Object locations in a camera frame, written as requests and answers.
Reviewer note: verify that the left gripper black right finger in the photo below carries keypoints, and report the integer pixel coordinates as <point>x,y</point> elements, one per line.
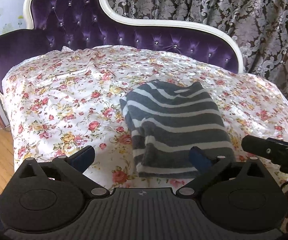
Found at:
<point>209,165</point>

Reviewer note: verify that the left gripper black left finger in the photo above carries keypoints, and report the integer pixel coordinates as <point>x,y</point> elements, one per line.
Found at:
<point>71,170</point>

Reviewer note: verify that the grey white striped sweater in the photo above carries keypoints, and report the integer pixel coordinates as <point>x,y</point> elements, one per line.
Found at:
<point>166,121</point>

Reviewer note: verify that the floral bed sheet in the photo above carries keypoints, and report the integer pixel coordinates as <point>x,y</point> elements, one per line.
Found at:
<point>62,101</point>

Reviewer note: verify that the brown silver damask curtain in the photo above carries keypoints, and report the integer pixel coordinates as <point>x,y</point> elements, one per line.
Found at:
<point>259,27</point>

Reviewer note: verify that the purple tufted headboard white frame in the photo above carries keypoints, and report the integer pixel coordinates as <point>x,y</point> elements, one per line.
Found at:
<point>80,24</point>

